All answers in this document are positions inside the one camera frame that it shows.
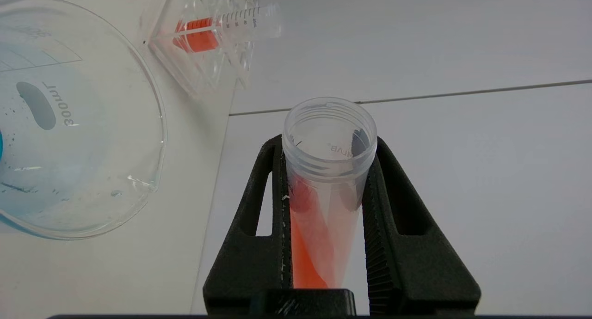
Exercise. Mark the clear glass beaker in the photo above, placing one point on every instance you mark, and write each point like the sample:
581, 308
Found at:
83, 148

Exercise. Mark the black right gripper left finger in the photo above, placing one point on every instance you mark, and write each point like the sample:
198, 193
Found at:
249, 259

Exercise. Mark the test tube with red pigment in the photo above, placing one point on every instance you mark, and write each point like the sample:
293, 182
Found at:
196, 34
319, 245

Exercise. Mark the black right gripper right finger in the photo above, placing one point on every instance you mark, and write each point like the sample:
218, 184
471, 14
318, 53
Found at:
416, 263

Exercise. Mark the clear acrylic test tube rack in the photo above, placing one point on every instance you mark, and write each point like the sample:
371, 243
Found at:
203, 64

